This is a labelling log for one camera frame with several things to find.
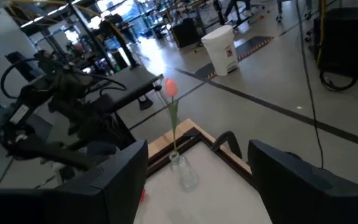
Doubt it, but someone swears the black adjustable side table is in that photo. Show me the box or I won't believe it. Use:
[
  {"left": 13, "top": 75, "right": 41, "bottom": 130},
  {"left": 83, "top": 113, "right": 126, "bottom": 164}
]
[{"left": 99, "top": 73, "right": 165, "bottom": 114}]

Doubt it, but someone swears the person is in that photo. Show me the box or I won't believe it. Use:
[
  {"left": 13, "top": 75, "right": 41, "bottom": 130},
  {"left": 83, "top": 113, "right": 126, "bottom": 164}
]
[{"left": 33, "top": 49, "right": 58, "bottom": 74}]

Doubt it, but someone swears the clear ribbed glass vase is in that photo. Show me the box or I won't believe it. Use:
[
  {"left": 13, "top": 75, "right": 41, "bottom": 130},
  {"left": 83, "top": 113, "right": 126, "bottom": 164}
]
[{"left": 168, "top": 151, "right": 199, "bottom": 192}]

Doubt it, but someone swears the yellow hanging cable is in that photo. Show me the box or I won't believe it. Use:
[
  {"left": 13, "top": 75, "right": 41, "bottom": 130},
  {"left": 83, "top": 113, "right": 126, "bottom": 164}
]
[{"left": 316, "top": 0, "right": 328, "bottom": 67}]

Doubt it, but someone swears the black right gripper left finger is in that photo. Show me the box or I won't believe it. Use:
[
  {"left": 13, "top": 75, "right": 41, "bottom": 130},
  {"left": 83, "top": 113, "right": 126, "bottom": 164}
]
[{"left": 0, "top": 139, "right": 149, "bottom": 224}]

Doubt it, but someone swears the black equipment cart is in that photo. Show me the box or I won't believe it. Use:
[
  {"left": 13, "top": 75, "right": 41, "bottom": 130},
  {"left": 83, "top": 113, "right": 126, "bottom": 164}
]
[{"left": 313, "top": 6, "right": 358, "bottom": 82}]

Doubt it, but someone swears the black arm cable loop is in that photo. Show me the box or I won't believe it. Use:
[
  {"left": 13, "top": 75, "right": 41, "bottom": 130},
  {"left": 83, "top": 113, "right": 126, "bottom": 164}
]
[{"left": 0, "top": 58, "right": 42, "bottom": 100}]

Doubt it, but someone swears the thin hanging cable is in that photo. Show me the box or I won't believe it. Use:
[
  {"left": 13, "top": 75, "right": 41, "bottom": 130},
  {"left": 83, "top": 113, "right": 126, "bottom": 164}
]
[{"left": 295, "top": 0, "right": 325, "bottom": 169}]

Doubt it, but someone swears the black table edge frame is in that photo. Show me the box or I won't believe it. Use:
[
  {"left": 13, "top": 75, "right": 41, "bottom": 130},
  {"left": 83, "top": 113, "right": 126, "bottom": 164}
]
[{"left": 146, "top": 126, "right": 257, "bottom": 187}]

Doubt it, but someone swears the black building column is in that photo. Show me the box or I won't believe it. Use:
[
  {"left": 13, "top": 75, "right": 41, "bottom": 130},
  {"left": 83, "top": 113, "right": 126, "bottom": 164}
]
[{"left": 104, "top": 18, "right": 140, "bottom": 70}]

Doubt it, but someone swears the white lidded waste bin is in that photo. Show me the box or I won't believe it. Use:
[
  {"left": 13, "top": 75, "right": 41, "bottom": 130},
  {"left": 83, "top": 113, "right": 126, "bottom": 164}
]
[{"left": 201, "top": 24, "right": 239, "bottom": 77}]

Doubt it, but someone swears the black floor cabinet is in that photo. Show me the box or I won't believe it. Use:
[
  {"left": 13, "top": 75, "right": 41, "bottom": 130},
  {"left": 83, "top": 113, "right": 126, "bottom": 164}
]
[{"left": 170, "top": 17, "right": 200, "bottom": 49}]

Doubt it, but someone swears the black floor cable loop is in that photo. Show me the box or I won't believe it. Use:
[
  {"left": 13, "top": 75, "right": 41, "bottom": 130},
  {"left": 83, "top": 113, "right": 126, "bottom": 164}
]
[{"left": 318, "top": 68, "right": 358, "bottom": 93}]

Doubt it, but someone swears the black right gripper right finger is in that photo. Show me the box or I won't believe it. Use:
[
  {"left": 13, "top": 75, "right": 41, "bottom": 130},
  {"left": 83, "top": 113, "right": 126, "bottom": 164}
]
[{"left": 247, "top": 139, "right": 358, "bottom": 224}]

